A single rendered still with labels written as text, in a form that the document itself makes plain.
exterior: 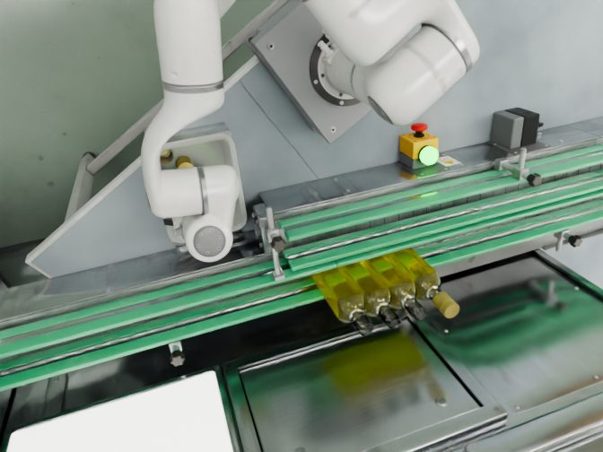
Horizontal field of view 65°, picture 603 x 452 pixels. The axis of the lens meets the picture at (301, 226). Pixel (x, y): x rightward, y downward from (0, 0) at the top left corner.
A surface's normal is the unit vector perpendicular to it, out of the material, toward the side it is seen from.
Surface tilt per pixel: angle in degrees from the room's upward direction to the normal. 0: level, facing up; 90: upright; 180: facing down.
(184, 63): 20
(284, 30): 4
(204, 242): 15
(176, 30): 27
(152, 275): 90
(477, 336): 90
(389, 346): 90
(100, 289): 90
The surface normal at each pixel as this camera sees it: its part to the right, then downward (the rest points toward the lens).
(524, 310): -0.11, -0.86
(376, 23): 0.09, 0.46
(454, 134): 0.32, 0.44
